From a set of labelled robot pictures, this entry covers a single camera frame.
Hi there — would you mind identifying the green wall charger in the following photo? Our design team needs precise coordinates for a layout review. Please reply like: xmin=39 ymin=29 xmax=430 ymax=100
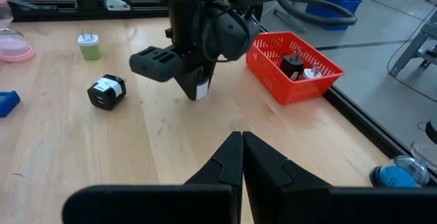
xmin=76 ymin=28 xmax=102 ymax=61

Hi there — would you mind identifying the black aluminium table frame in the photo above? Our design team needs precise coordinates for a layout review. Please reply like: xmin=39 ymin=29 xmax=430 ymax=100
xmin=6 ymin=0 xmax=437 ymax=187

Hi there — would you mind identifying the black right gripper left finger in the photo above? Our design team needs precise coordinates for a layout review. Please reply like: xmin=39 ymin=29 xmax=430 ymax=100
xmin=61 ymin=130 xmax=244 ymax=224

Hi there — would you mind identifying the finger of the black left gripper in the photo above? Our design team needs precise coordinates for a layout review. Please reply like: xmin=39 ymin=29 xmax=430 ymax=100
xmin=173 ymin=67 xmax=205 ymax=101
xmin=203 ymin=61 xmax=219 ymax=91

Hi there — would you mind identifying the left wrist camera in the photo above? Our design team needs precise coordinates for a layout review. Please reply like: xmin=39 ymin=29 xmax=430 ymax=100
xmin=204 ymin=7 xmax=261 ymax=63

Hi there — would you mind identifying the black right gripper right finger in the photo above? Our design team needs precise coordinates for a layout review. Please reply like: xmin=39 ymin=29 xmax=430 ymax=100
xmin=242 ymin=130 xmax=437 ymax=224

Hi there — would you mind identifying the black cube charger white label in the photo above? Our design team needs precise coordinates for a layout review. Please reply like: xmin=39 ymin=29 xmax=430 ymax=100
xmin=86 ymin=74 xmax=128 ymax=111

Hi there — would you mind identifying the blue hourglass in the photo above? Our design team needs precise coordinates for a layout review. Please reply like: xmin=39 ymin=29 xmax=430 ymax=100
xmin=369 ymin=116 xmax=437 ymax=188

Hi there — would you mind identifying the red plastic mesh basket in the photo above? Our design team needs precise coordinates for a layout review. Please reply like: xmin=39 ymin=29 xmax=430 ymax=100
xmin=245 ymin=31 xmax=346 ymax=106

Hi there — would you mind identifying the pink hourglass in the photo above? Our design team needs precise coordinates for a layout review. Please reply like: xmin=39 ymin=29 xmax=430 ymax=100
xmin=0 ymin=0 xmax=37 ymax=64

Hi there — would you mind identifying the grey metal stand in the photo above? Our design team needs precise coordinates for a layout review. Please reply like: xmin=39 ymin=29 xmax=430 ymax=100
xmin=389 ymin=10 xmax=437 ymax=78

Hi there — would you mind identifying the blue digital clock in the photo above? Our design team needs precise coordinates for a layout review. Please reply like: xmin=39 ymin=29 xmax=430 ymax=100
xmin=0 ymin=90 xmax=21 ymax=119

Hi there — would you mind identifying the black wall charger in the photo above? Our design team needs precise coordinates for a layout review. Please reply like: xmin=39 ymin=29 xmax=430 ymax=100
xmin=279 ymin=53 xmax=305 ymax=81

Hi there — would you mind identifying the white purple wall charger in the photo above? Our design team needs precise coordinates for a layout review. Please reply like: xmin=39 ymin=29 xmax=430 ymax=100
xmin=302 ymin=63 xmax=324 ymax=81

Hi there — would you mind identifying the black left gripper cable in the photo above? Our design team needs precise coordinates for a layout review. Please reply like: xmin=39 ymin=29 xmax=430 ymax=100
xmin=268 ymin=0 xmax=358 ymax=27

